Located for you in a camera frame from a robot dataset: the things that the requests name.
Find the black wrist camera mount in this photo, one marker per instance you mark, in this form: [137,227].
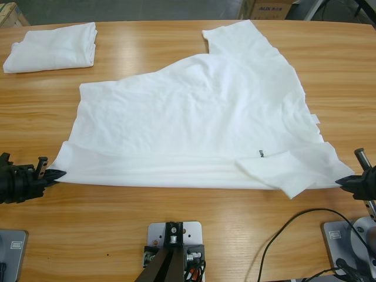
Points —
[4,158]

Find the white metal frame bar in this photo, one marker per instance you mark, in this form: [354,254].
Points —
[314,10]

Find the black tripod leg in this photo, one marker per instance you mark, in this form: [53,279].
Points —
[368,16]

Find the wooden crate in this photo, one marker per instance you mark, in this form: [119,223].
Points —
[11,17]

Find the cardboard box with blue print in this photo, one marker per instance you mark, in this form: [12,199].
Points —
[267,11]

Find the folded plain white t-shirt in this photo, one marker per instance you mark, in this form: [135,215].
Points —
[53,50]

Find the white mounting plate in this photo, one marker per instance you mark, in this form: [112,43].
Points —
[192,232]

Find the white t-shirt with black logo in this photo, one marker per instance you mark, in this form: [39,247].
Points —
[176,132]

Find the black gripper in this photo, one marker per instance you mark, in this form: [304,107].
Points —
[20,182]
[368,185]

